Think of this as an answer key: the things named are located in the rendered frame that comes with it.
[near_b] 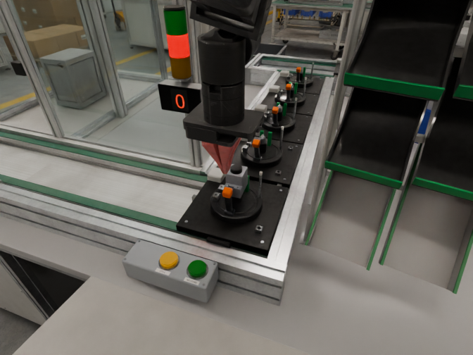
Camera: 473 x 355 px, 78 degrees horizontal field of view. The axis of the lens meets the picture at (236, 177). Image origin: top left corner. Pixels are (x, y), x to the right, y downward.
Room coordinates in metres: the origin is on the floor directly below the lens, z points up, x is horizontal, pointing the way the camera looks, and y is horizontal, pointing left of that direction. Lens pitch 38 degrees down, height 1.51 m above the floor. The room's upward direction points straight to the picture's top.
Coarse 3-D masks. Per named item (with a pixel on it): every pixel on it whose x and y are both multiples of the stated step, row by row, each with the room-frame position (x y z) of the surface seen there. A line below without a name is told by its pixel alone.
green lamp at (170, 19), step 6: (168, 12) 0.73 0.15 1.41; (174, 12) 0.73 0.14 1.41; (180, 12) 0.74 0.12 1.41; (168, 18) 0.73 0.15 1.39; (174, 18) 0.73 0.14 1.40; (180, 18) 0.73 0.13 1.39; (186, 18) 0.75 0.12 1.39; (168, 24) 0.73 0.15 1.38; (174, 24) 0.73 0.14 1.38; (180, 24) 0.73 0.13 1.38; (186, 24) 0.75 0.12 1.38; (168, 30) 0.73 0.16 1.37; (174, 30) 0.73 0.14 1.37; (180, 30) 0.73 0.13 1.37; (186, 30) 0.75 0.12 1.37
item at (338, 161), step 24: (360, 96) 0.59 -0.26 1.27; (384, 96) 0.58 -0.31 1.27; (360, 120) 0.54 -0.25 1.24; (384, 120) 0.52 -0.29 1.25; (408, 120) 0.51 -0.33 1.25; (336, 144) 0.49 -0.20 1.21; (360, 144) 0.48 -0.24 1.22; (384, 144) 0.47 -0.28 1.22; (408, 144) 0.46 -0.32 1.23; (336, 168) 0.43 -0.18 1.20; (360, 168) 0.43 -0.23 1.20; (384, 168) 0.43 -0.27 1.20
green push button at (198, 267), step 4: (196, 260) 0.40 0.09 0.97; (200, 260) 0.40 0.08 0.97; (192, 264) 0.39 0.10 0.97; (196, 264) 0.39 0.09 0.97; (200, 264) 0.39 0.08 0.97; (204, 264) 0.39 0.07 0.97; (188, 268) 0.38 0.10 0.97; (192, 268) 0.38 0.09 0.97; (196, 268) 0.38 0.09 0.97; (200, 268) 0.38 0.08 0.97; (204, 268) 0.38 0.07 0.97; (192, 272) 0.37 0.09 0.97; (196, 272) 0.37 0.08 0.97; (200, 272) 0.37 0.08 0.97; (204, 272) 0.37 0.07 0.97; (192, 276) 0.36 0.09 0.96; (196, 276) 0.36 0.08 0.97; (200, 276) 0.36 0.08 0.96
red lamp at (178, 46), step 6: (168, 36) 0.74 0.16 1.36; (174, 36) 0.73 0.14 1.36; (180, 36) 0.73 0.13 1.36; (186, 36) 0.74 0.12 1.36; (168, 42) 0.74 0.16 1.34; (174, 42) 0.73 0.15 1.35; (180, 42) 0.73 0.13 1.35; (186, 42) 0.74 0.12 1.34; (168, 48) 0.74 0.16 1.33; (174, 48) 0.73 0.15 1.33; (180, 48) 0.73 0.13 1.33; (186, 48) 0.74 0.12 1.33; (174, 54) 0.73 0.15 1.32; (180, 54) 0.73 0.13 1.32; (186, 54) 0.74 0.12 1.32
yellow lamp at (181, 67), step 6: (174, 60) 0.73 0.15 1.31; (180, 60) 0.73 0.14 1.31; (186, 60) 0.74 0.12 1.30; (174, 66) 0.73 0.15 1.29; (180, 66) 0.73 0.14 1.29; (186, 66) 0.74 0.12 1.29; (174, 72) 0.73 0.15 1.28; (180, 72) 0.73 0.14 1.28; (186, 72) 0.73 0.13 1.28; (180, 78) 0.73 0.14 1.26
